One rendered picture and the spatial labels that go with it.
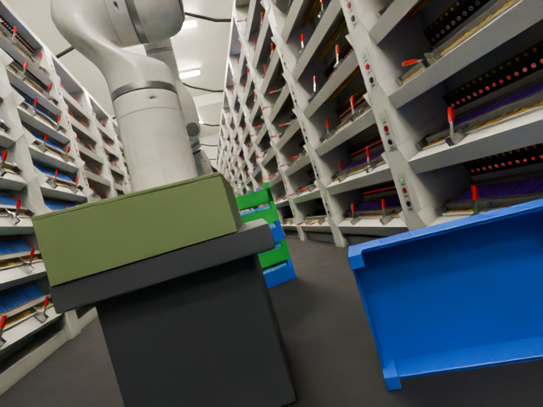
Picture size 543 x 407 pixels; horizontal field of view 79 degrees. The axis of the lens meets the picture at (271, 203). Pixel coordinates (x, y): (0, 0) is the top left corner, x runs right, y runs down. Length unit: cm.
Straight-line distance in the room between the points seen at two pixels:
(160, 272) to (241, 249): 12
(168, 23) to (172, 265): 45
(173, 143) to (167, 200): 16
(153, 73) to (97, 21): 13
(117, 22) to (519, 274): 78
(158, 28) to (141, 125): 20
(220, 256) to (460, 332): 39
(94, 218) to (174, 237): 11
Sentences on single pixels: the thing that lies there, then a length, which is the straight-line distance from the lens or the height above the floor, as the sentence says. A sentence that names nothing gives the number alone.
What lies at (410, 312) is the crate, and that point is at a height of 7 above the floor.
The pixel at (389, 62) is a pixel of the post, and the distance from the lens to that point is 113.
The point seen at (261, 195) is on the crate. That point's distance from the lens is 132.
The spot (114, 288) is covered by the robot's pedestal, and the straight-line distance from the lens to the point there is 53.
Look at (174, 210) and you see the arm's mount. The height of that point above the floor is 33.
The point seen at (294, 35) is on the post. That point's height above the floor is 110.
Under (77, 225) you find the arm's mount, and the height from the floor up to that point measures 35.
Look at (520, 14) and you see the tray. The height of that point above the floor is 50.
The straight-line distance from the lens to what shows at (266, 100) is 248.
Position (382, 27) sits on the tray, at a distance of 109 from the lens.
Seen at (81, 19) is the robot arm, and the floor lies 70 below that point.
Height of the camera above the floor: 30
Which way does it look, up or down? 1 degrees up
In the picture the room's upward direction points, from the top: 17 degrees counter-clockwise
